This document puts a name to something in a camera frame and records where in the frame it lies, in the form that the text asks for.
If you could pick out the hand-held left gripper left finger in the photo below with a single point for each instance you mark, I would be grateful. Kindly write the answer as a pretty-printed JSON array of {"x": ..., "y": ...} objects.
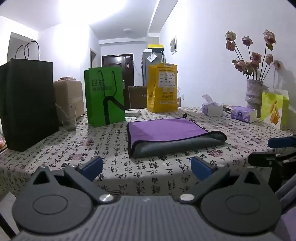
[{"x": 92, "y": 166}]

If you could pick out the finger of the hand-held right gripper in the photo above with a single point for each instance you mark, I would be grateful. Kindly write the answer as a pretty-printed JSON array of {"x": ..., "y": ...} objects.
[
  {"x": 282, "y": 141},
  {"x": 266, "y": 159}
]

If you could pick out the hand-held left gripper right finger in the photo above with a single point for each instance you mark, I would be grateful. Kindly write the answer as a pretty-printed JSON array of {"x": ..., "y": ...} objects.
[{"x": 200, "y": 168}]

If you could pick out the purple and grey towel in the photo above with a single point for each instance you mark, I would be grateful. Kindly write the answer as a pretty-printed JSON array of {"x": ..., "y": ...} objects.
[{"x": 166, "y": 133}]

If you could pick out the yellow-green gift bag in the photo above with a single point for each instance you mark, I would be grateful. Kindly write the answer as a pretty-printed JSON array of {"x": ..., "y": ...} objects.
[{"x": 275, "y": 110}]

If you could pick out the purple tissue pack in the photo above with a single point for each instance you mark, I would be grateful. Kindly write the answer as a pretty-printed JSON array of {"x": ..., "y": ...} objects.
[{"x": 243, "y": 114}]

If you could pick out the clear plastic bag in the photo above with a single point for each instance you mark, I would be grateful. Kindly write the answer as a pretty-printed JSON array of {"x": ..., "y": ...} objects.
[{"x": 67, "y": 117}]

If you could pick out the wrapped flower vase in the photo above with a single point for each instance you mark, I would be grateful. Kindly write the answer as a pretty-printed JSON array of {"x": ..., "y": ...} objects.
[{"x": 253, "y": 92}]

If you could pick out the open purple tissue box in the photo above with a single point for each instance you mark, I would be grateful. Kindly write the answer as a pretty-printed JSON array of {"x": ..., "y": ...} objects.
[{"x": 211, "y": 108}]

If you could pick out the small dark box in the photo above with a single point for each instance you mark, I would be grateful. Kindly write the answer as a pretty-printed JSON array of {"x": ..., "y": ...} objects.
[{"x": 227, "y": 108}]

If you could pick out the purple cloth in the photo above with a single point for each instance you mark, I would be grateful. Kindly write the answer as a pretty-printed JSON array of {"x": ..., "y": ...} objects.
[{"x": 286, "y": 220}]

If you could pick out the small white book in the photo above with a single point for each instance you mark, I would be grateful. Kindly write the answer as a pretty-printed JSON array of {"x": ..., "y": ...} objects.
[{"x": 132, "y": 112}]

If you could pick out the green paper bag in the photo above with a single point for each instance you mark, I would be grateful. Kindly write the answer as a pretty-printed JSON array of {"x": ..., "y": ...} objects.
[{"x": 104, "y": 97}]

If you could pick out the taped brown parcel box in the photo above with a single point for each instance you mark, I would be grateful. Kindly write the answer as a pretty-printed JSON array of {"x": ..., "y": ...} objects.
[{"x": 69, "y": 97}]

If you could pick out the brown cardboard box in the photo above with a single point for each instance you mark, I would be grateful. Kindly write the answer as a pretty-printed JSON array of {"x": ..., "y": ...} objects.
[{"x": 137, "y": 97}]

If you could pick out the yellow printed bag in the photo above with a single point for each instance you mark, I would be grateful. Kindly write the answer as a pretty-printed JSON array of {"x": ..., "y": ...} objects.
[{"x": 163, "y": 89}]

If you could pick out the dried roses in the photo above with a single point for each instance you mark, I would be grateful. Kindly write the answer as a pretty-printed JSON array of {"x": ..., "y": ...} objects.
[{"x": 253, "y": 59}]

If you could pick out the black paper bag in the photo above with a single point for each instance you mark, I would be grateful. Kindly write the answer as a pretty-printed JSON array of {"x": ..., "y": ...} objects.
[{"x": 26, "y": 104}]

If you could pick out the dark wooden door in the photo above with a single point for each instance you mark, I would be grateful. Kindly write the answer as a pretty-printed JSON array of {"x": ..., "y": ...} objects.
[{"x": 118, "y": 69}]

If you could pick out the grey refrigerator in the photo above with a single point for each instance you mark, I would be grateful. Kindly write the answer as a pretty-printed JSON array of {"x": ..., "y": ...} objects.
[{"x": 150, "y": 67}]

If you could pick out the yellow box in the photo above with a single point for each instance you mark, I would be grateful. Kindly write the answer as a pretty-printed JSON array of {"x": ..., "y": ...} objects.
[{"x": 155, "y": 46}]

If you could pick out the round ceiling lamp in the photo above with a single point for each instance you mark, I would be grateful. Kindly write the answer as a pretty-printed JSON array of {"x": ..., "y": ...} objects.
[{"x": 127, "y": 30}]

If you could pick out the wall picture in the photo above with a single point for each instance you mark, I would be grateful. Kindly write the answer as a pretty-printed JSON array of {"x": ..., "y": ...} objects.
[{"x": 173, "y": 44}]

